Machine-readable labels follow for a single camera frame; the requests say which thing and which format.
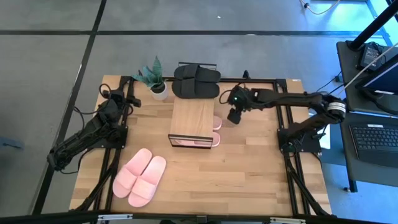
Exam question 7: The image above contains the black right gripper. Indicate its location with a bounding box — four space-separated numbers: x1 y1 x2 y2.
226 86 261 126

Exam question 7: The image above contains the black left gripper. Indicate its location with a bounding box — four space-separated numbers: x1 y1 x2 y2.
104 89 142 116

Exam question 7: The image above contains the snake plant in white pot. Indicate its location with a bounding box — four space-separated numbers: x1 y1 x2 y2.
130 55 170 101

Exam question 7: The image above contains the black desk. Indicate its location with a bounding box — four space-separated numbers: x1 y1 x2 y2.
336 40 398 116
338 111 398 194

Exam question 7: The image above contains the black laptop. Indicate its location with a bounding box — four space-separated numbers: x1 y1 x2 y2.
348 123 398 169

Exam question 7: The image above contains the black crossbar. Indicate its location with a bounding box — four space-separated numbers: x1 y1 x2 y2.
0 210 398 224

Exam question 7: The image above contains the black power adapter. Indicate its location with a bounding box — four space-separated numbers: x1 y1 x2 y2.
356 42 382 72

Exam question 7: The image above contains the black computer monitor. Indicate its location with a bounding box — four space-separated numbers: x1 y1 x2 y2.
355 53 398 116

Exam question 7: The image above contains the black pole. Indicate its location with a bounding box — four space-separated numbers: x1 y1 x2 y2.
347 0 398 51

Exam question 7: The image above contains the wooden shelf with black frame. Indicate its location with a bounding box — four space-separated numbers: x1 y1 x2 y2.
167 62 222 150

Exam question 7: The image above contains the black aluminium table frame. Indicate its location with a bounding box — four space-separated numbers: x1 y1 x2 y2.
70 74 332 218

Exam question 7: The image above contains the black floor cable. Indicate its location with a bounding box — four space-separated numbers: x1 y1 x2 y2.
315 70 345 96

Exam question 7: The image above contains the silver bracket plate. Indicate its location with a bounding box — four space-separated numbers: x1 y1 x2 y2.
269 217 307 224
97 213 134 222

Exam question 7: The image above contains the beige floor cable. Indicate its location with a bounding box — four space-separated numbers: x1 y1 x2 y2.
298 0 342 16

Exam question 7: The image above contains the white cable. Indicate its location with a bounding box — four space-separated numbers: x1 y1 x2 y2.
343 41 398 91

